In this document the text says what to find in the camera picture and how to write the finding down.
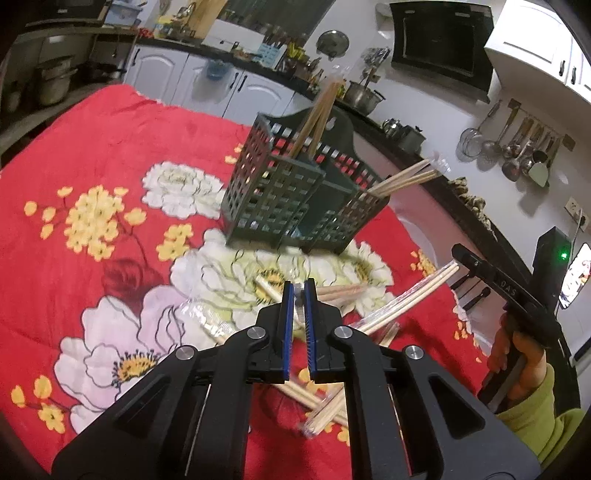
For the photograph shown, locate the person's right hand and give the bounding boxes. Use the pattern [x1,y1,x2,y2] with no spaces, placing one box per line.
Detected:
[487,313,555,403]

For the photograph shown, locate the black frying pan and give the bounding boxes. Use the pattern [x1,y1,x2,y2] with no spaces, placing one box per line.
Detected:
[81,62,127,85]

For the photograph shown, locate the lit phone screen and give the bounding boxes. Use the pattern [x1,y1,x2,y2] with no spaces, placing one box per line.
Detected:
[558,244,591,309]

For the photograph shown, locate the metal shelf rack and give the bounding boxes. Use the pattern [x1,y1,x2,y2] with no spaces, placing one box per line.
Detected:
[0,18,139,153]

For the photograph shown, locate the hanging steel spatulas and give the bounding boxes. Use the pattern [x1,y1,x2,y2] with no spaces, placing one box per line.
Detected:
[360,46,393,88]

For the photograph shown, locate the pile of ginger roots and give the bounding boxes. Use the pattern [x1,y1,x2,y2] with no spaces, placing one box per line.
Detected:
[450,178,492,227]

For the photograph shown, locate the white countertop box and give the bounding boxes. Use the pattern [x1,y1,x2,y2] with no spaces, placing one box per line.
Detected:
[210,25,273,54]

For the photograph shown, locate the black kitchen countertop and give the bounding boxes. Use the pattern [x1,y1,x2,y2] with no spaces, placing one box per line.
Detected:
[136,34,583,370]

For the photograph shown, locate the wooden cutting board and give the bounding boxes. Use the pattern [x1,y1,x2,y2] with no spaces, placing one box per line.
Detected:
[196,0,229,33]

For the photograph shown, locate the chopstick pair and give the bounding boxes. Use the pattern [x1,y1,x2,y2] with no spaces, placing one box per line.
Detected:
[290,69,352,158]
[367,157,451,197]
[348,259,460,344]

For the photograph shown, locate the row of hanging kitchen utensils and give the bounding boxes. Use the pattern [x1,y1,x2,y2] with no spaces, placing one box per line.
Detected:
[457,98,575,188]

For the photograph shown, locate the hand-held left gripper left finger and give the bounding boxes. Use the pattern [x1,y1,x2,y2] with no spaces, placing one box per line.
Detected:
[51,281,296,480]

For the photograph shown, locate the dark green utensil holder basket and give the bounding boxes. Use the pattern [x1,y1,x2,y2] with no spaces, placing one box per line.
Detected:
[221,106,391,256]

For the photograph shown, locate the red floral blanket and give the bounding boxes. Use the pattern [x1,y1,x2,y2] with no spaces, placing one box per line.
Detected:
[0,83,497,480]

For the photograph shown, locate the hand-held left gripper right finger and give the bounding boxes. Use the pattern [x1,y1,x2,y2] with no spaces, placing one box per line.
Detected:
[305,278,541,480]

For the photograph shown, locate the steel stock pot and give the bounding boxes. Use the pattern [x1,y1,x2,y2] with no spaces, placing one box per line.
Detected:
[34,55,79,107]

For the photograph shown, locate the light blue knife block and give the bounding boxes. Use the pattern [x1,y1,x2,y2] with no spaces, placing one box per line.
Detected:
[259,41,284,70]

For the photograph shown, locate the blue plastic tub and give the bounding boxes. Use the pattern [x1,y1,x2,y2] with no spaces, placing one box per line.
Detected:
[111,0,141,24]

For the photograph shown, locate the white wall cabinet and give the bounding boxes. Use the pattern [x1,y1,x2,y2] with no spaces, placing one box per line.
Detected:
[484,0,591,95]

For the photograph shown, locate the hanging steel pan lid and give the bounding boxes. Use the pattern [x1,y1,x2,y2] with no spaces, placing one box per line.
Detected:
[316,30,350,61]

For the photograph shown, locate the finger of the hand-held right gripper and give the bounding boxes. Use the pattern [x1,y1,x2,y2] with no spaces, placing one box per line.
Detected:
[451,244,556,334]

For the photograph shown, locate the cluster of condiment bottles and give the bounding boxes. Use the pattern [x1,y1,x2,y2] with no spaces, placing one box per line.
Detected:
[305,58,325,87]

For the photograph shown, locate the dark kitchen window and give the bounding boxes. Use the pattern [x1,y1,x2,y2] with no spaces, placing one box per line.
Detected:
[217,0,338,44]

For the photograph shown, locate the large steel cooking pot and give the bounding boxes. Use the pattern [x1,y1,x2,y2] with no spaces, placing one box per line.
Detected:
[344,80,386,116]

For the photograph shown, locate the black range hood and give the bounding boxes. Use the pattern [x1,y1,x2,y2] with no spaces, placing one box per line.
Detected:
[389,2,495,103]

